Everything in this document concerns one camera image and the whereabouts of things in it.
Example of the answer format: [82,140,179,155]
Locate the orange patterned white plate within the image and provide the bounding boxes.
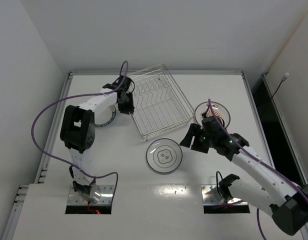
[194,101,231,128]

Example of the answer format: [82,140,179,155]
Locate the green rimmed white plate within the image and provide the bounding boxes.
[95,105,117,128]

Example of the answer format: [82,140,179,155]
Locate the black line patterned plate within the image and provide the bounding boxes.
[146,138,183,175]

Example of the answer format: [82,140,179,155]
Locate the metal wire dish rack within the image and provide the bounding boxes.
[128,64,194,141]

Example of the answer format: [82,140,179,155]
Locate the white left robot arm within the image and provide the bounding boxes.
[60,75,135,203]

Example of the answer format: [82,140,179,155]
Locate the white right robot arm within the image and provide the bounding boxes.
[180,116,308,236]

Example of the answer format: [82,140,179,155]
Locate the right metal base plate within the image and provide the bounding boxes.
[200,184,248,207]

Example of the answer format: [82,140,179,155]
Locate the metal base plate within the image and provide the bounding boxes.
[67,185,114,206]
[200,184,248,207]

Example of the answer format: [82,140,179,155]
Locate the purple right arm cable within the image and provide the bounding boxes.
[200,98,308,240]

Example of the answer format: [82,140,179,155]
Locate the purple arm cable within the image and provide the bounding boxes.
[30,60,131,213]
[200,98,308,240]

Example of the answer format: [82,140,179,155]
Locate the black wall cable white plug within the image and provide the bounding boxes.
[270,72,290,101]

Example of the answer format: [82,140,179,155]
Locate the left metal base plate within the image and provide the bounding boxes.
[67,185,114,206]

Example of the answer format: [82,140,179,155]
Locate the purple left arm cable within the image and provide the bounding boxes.
[30,60,131,213]

